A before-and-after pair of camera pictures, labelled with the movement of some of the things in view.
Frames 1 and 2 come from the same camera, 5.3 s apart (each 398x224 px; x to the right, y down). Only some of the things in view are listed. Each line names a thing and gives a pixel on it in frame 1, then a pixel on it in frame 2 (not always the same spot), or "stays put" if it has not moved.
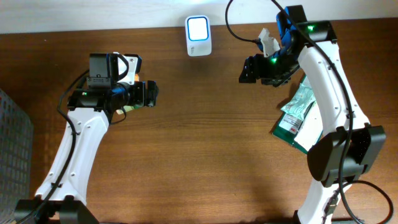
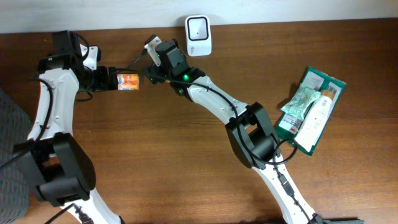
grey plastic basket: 16,155 stays put
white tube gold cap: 311,128 stays put
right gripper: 255,67 → 155,71
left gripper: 147,94 → 112,81
